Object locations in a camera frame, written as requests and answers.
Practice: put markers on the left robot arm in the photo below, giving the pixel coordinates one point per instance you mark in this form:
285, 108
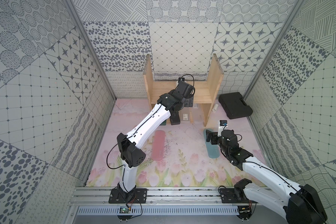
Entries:
130, 144

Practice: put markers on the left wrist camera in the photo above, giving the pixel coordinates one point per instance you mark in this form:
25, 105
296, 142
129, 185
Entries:
181, 79

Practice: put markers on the black pencil case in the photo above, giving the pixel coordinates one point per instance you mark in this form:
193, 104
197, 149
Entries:
174, 118

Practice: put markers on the wooden shelf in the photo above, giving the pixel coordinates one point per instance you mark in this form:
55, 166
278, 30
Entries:
205, 91

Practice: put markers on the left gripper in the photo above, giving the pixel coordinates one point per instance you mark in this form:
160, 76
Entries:
175, 118

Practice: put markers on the aluminium mounting rail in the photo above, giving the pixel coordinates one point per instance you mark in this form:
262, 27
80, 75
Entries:
95, 196

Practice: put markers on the black plastic tool case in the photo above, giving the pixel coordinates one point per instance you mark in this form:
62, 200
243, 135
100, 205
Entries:
234, 105

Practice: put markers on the clear pencil case with label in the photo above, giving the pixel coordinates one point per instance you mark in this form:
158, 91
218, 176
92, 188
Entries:
185, 115

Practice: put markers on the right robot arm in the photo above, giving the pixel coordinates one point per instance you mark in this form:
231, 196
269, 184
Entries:
297, 204

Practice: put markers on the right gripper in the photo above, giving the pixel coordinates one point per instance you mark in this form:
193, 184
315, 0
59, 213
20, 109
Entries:
214, 136

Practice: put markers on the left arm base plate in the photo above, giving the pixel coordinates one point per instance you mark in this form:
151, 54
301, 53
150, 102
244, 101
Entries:
118, 195

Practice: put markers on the small white roll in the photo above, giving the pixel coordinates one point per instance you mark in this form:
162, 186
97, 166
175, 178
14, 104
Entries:
215, 107

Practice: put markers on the pink pencil case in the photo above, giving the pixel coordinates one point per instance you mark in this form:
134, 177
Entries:
158, 145

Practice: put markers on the white slotted cable duct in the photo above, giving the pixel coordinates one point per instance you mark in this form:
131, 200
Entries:
159, 210

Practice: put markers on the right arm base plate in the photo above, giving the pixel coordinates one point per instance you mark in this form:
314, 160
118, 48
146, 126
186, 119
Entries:
230, 195

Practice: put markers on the dark green pencil case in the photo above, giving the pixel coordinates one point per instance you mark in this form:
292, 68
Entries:
164, 122

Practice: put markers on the teal pencil case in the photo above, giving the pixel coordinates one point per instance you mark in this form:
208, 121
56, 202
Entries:
212, 150

